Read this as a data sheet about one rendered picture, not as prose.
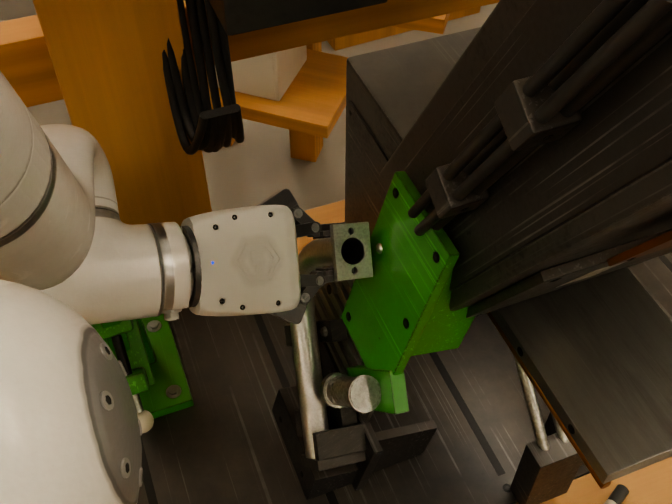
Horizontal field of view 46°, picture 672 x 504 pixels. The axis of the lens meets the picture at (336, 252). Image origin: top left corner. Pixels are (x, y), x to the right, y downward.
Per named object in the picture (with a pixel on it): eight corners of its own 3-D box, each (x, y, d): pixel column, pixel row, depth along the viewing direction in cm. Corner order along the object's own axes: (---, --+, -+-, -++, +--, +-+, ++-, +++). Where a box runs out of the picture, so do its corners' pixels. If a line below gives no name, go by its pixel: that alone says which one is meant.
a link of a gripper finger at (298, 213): (298, 240, 75) (360, 235, 78) (295, 207, 75) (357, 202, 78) (285, 241, 78) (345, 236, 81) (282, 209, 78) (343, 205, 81)
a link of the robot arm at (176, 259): (167, 324, 67) (201, 320, 69) (158, 221, 67) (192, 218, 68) (146, 318, 75) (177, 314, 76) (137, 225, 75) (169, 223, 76)
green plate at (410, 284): (447, 387, 85) (526, 246, 71) (380, 400, 82) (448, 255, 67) (403, 307, 93) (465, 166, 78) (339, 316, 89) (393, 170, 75)
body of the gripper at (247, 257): (190, 326, 69) (308, 311, 74) (180, 209, 68) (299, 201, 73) (169, 320, 75) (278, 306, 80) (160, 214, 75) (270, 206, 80)
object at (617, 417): (741, 433, 76) (753, 417, 73) (598, 491, 72) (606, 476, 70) (530, 174, 100) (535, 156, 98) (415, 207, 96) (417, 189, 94)
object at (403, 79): (582, 280, 114) (653, 88, 89) (390, 344, 107) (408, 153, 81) (518, 197, 126) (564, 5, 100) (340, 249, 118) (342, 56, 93)
